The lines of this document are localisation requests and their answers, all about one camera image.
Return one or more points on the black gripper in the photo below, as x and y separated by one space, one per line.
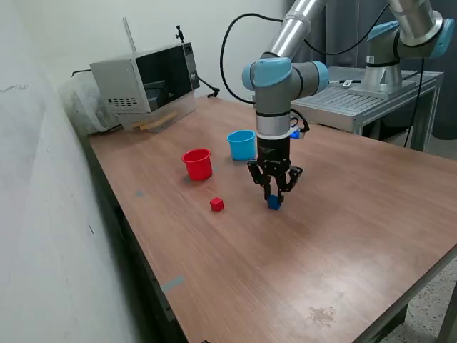
273 151

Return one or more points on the blue cube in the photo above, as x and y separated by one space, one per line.
274 204

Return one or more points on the red cube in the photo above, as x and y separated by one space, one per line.
216 204

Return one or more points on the aluminium robot base platform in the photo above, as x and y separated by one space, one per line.
357 103

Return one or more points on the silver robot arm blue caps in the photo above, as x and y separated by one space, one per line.
271 103

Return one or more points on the blue plastic cup bin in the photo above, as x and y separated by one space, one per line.
241 148

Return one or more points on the red plastic cup bin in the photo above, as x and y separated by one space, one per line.
198 168

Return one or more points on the clear acrylic microwave stand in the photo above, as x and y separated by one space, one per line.
180 109

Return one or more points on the small white tag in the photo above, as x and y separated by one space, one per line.
347 83

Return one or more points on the wooden strip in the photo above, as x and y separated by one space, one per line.
151 124
160 117

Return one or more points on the grey-blue tape piece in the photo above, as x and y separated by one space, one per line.
139 194
172 284

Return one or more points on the silver microwave black door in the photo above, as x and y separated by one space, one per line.
118 82

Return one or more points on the white thin rod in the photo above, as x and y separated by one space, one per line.
129 34

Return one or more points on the clear plastic bag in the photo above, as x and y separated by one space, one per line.
82 107

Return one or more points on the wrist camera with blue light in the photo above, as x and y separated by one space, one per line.
297 135

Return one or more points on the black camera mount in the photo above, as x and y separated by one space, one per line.
179 34

